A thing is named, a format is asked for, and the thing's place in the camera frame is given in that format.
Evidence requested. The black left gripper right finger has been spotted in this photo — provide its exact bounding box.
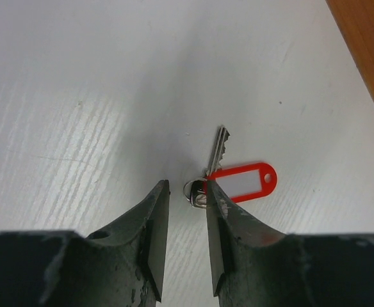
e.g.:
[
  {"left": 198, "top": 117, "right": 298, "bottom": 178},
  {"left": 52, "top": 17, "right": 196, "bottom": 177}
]
[{"left": 206, "top": 181, "right": 374, "bottom": 306}]

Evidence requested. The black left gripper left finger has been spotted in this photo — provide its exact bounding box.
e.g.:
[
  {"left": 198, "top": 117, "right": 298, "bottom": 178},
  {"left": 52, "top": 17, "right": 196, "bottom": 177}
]
[{"left": 0, "top": 180, "right": 170, "bottom": 306}]

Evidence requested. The silver key with red tag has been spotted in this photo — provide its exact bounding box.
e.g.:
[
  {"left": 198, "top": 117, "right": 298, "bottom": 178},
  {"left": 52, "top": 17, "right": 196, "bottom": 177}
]
[{"left": 183, "top": 125, "right": 278, "bottom": 209}]

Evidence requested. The wooden compartment tray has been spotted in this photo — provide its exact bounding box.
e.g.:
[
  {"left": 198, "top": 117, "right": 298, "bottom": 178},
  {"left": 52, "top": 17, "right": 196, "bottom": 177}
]
[{"left": 327, "top": 0, "right": 374, "bottom": 101}]

